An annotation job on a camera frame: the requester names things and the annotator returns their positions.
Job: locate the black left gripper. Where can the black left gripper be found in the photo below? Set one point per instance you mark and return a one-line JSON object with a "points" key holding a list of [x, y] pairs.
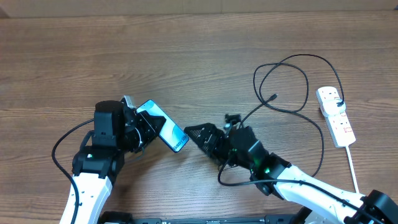
{"points": [[155, 129]]}

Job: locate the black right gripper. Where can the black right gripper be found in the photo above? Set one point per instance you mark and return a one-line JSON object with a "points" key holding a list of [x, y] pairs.
{"points": [[210, 129]]}

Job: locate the Samsung Galaxy smartphone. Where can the Samsung Galaxy smartphone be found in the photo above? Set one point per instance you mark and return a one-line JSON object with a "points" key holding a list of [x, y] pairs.
{"points": [[171, 134]]}

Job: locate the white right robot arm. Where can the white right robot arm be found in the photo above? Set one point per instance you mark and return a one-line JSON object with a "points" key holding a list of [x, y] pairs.
{"points": [[272, 174]]}

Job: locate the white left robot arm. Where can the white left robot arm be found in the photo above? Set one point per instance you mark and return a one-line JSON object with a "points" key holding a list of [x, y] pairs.
{"points": [[118, 129]]}

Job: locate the white charger plug adapter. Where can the white charger plug adapter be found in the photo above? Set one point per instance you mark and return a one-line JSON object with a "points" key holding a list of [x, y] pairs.
{"points": [[332, 107]]}

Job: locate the white power strip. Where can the white power strip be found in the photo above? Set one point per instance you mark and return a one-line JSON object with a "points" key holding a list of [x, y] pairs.
{"points": [[339, 126]]}

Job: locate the cardboard back panel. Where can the cardboard back panel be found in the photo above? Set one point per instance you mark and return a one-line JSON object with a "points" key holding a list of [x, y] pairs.
{"points": [[82, 8]]}

